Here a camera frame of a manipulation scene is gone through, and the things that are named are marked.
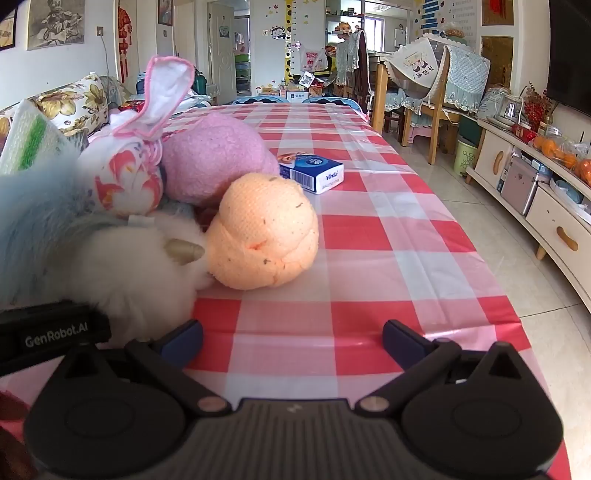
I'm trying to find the black framed picture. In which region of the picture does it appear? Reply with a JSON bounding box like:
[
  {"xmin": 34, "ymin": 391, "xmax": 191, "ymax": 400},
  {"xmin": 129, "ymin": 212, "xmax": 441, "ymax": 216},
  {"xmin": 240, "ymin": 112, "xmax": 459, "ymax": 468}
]
[{"xmin": 0, "ymin": 7, "xmax": 18, "ymax": 49}]

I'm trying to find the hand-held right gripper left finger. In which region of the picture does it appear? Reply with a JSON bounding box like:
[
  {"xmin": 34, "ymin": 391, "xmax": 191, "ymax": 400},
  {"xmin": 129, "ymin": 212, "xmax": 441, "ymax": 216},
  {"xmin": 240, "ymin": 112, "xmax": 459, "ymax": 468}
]
[{"xmin": 55, "ymin": 319, "xmax": 232, "ymax": 417}]

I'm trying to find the red knot wall decoration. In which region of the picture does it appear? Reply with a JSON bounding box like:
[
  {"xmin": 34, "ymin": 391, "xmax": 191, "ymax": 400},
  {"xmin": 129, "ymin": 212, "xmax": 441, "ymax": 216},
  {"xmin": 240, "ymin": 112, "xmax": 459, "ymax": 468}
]
[{"xmin": 117, "ymin": 7, "xmax": 133, "ymax": 78}]

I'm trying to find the white floral cloth bundle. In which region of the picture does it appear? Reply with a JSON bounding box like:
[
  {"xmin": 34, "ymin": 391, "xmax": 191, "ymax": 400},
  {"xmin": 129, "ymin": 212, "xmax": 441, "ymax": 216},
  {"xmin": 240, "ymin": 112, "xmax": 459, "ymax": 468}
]
[{"xmin": 78, "ymin": 55, "xmax": 195, "ymax": 219}]

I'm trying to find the yellow floral cushion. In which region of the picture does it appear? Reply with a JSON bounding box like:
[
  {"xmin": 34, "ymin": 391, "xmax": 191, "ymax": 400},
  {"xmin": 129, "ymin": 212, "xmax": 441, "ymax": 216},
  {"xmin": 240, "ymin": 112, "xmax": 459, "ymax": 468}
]
[{"xmin": 28, "ymin": 73, "xmax": 112, "ymax": 139}]

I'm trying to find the white folding food cover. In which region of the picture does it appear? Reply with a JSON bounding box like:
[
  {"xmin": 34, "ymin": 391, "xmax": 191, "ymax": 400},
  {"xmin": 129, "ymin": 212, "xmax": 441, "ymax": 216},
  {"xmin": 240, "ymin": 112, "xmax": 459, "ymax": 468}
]
[{"xmin": 385, "ymin": 34, "xmax": 451, "ymax": 100}]

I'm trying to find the pale blue quilted chair cover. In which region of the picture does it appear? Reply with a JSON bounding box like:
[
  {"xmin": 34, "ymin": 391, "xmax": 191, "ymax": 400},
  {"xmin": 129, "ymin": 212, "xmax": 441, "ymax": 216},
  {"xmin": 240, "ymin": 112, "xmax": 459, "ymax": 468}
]
[{"xmin": 442, "ymin": 44, "xmax": 491, "ymax": 114}]

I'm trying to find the orange plush ball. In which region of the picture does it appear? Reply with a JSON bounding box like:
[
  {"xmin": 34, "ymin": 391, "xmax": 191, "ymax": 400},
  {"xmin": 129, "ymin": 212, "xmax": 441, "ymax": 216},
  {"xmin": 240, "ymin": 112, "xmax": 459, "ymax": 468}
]
[{"xmin": 203, "ymin": 173, "xmax": 320, "ymax": 291}]

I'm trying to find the bag of oranges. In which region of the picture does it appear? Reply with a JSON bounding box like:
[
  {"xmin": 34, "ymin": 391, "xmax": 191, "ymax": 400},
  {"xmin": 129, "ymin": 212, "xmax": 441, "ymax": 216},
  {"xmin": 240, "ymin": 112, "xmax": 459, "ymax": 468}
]
[{"xmin": 533, "ymin": 131, "xmax": 578, "ymax": 169}]

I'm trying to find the pale blue lace chair cover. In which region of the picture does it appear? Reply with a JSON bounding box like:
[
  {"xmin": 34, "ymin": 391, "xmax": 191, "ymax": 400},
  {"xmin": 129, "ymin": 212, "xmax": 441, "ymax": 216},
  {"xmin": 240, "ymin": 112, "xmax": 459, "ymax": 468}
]
[{"xmin": 335, "ymin": 34, "xmax": 361, "ymax": 86}]

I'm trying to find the blue tissue pack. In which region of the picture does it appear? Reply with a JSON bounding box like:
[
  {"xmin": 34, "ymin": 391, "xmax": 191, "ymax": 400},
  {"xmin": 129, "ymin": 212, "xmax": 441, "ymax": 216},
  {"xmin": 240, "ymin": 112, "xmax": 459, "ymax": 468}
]
[{"xmin": 278, "ymin": 152, "xmax": 345, "ymax": 195}]

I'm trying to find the green trash bin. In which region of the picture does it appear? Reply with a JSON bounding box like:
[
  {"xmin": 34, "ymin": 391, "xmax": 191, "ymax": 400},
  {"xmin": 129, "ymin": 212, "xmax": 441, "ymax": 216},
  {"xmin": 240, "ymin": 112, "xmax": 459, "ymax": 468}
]
[{"xmin": 454, "ymin": 138, "xmax": 482, "ymax": 177}]

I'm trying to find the hanging white plastic bag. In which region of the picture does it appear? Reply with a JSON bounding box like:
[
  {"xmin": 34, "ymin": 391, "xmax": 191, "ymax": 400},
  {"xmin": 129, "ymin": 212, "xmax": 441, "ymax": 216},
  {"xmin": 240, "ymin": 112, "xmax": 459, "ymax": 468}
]
[{"xmin": 300, "ymin": 47, "xmax": 327, "ymax": 73}]

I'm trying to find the green striped white towel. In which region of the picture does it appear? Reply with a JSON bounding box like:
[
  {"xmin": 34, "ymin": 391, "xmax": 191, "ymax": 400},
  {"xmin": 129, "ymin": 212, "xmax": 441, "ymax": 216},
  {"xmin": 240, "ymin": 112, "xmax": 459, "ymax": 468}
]
[{"xmin": 0, "ymin": 99, "xmax": 80, "ymax": 177}]

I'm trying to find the red berry branch decoration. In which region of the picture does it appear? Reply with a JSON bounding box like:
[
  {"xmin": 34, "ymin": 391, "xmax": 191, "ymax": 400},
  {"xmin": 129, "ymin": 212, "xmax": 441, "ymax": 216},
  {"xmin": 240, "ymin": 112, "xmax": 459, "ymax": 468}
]
[{"xmin": 524, "ymin": 82, "xmax": 561, "ymax": 128}]

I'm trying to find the giraffe height chart sticker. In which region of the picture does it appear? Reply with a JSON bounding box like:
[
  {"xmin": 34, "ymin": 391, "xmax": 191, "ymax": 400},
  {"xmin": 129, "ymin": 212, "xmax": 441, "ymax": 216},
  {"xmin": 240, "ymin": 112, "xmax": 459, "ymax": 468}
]
[{"xmin": 284, "ymin": 0, "xmax": 297, "ymax": 85}]

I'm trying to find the wooden dining table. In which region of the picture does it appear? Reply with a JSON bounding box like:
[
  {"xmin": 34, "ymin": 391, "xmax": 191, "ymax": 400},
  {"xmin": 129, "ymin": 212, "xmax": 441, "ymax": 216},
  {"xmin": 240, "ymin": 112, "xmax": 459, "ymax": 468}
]
[{"xmin": 369, "ymin": 51, "xmax": 462, "ymax": 136}]

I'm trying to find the cartoon pencil sketch picture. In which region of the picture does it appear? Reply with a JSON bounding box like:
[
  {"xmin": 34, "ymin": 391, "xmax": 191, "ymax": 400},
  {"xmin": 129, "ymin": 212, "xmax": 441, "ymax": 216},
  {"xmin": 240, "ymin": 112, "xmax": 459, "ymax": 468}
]
[{"xmin": 27, "ymin": 0, "xmax": 86, "ymax": 51}]

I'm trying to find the dark wooden dining chair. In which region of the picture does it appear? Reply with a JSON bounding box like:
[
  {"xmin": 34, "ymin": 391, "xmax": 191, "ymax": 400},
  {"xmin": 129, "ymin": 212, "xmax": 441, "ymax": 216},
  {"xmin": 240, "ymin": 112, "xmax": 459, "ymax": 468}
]
[{"xmin": 355, "ymin": 30, "xmax": 376, "ymax": 119}]

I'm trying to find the light wooden chair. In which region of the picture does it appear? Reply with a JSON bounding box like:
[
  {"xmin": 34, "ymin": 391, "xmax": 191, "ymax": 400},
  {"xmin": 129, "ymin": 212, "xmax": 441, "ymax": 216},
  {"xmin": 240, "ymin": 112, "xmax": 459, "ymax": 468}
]
[{"xmin": 402, "ymin": 99, "xmax": 462, "ymax": 166}]

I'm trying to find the pale blue furry toy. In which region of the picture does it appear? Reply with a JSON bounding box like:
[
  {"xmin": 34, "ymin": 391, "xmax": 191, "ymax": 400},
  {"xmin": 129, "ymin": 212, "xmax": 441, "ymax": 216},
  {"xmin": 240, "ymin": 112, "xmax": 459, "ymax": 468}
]
[{"xmin": 0, "ymin": 152, "xmax": 108, "ymax": 310}]

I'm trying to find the cream tv cabinet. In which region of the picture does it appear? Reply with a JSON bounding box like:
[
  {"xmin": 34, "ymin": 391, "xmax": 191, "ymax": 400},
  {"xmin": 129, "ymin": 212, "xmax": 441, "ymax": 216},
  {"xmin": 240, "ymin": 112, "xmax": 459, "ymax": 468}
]
[{"xmin": 465, "ymin": 117, "xmax": 591, "ymax": 317}]

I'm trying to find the red checkered tablecloth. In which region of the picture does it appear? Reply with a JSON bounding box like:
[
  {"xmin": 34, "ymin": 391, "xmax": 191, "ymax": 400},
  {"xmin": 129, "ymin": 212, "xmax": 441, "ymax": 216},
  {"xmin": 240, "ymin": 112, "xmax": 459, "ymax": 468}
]
[{"xmin": 0, "ymin": 102, "xmax": 573, "ymax": 480}]

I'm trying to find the white door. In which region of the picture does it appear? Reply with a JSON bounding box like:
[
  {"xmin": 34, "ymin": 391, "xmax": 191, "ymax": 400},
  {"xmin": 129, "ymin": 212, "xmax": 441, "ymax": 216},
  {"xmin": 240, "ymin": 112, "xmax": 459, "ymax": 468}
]
[{"xmin": 208, "ymin": 2, "xmax": 236, "ymax": 105}]

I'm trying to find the grey metal case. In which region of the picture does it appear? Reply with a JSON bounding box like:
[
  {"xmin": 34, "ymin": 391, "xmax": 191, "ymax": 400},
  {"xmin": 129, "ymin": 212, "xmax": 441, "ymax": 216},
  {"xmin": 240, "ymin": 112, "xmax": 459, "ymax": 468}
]
[{"xmin": 501, "ymin": 157, "xmax": 540, "ymax": 217}]

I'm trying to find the glass kettle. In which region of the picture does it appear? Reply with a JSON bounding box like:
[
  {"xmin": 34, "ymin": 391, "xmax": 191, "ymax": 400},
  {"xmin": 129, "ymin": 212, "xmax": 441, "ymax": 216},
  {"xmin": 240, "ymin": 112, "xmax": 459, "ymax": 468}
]
[{"xmin": 501, "ymin": 97, "xmax": 525, "ymax": 126}]

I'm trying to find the black television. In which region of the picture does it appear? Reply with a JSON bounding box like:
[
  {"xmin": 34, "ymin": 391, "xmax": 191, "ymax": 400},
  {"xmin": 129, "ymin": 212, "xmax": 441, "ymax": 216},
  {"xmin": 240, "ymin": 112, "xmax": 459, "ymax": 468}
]
[{"xmin": 547, "ymin": 0, "xmax": 591, "ymax": 119}]

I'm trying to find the pink plastic stool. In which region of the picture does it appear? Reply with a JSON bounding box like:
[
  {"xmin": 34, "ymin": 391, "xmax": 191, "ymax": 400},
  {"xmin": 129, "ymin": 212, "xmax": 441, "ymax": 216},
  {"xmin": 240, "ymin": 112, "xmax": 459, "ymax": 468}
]
[{"xmin": 402, "ymin": 126, "xmax": 428, "ymax": 148}]

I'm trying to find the purple plush toy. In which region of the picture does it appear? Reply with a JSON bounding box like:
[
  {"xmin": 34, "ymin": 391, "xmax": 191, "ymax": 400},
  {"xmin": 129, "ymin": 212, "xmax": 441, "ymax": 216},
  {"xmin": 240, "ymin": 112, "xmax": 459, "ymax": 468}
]
[{"xmin": 159, "ymin": 112, "xmax": 281, "ymax": 207}]

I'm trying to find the plastic drawer storage unit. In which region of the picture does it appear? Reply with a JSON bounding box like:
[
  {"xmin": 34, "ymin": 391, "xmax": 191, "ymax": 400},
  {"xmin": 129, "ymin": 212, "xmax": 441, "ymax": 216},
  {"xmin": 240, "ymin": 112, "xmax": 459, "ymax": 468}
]
[{"xmin": 235, "ymin": 54, "xmax": 253, "ymax": 97}]

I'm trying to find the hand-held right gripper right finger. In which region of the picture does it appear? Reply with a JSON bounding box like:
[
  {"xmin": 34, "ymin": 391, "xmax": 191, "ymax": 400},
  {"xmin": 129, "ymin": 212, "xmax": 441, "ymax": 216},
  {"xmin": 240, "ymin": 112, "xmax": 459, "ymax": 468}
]
[{"xmin": 353, "ymin": 319, "xmax": 532, "ymax": 416}]

